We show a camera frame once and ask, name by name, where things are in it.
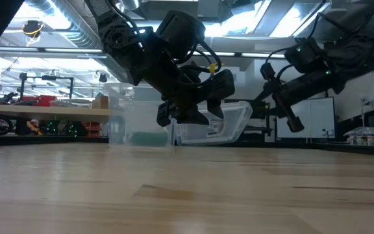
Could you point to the cardboard box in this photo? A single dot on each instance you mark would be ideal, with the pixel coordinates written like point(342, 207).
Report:
point(101, 102)

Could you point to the black yellow ceiling reel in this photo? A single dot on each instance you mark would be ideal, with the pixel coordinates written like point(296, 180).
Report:
point(32, 28)

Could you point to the clear plastic container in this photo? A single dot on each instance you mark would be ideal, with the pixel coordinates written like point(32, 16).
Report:
point(122, 123)

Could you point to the wooden workbench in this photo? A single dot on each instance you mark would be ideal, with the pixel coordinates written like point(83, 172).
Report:
point(44, 113)

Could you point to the whiteboard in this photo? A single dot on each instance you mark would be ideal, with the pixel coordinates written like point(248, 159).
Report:
point(317, 120)

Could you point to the clear plastic container lid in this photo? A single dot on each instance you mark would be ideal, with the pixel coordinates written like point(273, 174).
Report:
point(232, 123)

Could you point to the long ceiling light bar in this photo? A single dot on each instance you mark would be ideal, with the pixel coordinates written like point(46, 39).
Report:
point(73, 51)

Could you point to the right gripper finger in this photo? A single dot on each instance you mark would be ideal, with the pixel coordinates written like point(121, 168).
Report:
point(265, 92)

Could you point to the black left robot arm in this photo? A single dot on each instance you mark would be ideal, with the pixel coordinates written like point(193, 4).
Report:
point(125, 42)

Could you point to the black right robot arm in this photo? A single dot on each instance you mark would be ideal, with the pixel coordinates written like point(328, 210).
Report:
point(352, 48)

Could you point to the green bandage roll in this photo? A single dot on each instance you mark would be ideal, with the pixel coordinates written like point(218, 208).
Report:
point(149, 139)

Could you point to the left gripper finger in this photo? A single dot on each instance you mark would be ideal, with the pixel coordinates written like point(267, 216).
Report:
point(215, 109)
point(190, 117)

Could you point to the clear bag of supplies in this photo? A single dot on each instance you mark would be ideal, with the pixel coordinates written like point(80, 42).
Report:
point(364, 133)

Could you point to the red storage crate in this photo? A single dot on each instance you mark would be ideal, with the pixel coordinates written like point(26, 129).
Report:
point(93, 130)

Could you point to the black camera rig stand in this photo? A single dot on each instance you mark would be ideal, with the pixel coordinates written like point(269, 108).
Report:
point(22, 86)

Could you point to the red plastic tray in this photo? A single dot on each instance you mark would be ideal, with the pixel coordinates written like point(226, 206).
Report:
point(41, 100)

